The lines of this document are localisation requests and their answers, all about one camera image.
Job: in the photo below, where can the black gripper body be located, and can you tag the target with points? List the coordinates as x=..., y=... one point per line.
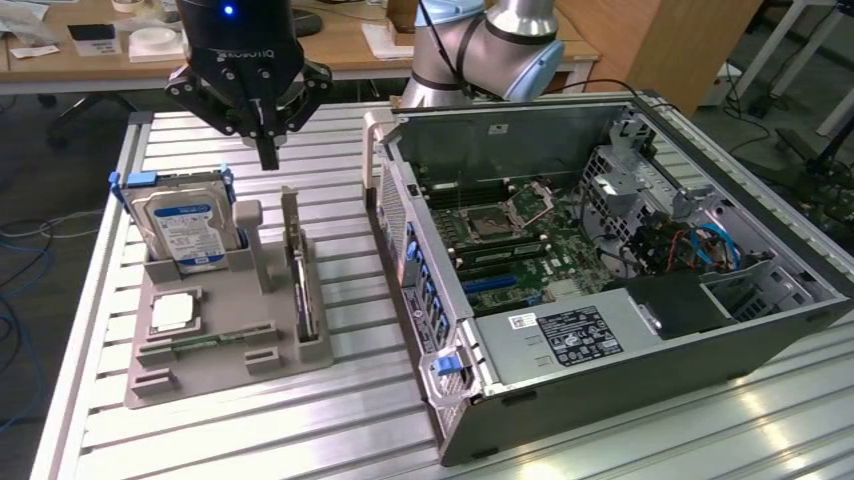
x=241, y=60

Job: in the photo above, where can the graphics card with metal bracket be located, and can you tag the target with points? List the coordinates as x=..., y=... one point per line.
x=306, y=310

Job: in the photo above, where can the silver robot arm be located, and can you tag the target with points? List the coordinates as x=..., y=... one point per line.
x=467, y=45

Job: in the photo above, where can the black round lamp base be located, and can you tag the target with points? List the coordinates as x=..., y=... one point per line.
x=310, y=25

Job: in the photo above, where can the white box with round dish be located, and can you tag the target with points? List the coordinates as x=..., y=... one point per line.
x=150, y=47

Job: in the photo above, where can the white flat box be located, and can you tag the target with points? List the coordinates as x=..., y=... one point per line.
x=387, y=42

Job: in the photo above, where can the wooden desk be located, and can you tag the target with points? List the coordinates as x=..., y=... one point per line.
x=100, y=70

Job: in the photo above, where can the white box with black lid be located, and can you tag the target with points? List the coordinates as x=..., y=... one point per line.
x=94, y=45

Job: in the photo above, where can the brown cardboard box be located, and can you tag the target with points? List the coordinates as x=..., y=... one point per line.
x=401, y=12

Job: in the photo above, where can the white tape roll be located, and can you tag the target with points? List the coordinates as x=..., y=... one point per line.
x=117, y=5

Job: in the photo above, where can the hard disk in blue carrier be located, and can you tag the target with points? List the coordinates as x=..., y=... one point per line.
x=181, y=225

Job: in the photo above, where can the white paper card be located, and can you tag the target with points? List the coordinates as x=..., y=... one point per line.
x=34, y=51

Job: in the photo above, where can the clear plastic bag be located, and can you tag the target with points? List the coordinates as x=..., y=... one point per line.
x=27, y=27

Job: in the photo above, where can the black RAM slot row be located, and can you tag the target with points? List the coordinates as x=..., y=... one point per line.
x=497, y=254
x=467, y=194

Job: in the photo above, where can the CPU socket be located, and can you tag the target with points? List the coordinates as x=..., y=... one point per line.
x=487, y=222

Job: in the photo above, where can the metal socket cover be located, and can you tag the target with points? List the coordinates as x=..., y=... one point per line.
x=514, y=202

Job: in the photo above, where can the silver CPU chip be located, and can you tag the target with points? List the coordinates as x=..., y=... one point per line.
x=173, y=312

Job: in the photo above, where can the grey parts rack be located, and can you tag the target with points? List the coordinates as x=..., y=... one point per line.
x=261, y=310

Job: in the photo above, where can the green RAM stick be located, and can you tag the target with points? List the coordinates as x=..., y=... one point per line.
x=201, y=342

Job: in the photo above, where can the metal disk bay cage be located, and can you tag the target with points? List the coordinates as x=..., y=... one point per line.
x=621, y=190

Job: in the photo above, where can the green motherboard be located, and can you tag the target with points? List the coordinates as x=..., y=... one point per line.
x=574, y=255

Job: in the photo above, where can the wooden cabinet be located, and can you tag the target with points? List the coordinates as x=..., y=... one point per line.
x=668, y=45

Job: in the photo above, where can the blue case latch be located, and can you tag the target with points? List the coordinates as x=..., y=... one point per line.
x=446, y=365

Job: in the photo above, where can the grey power supply unit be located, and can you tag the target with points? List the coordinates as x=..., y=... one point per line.
x=521, y=350

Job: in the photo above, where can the black PC case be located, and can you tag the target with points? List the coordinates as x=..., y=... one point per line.
x=634, y=395

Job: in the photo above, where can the white case wall sticker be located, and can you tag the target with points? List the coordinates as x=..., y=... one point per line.
x=499, y=129

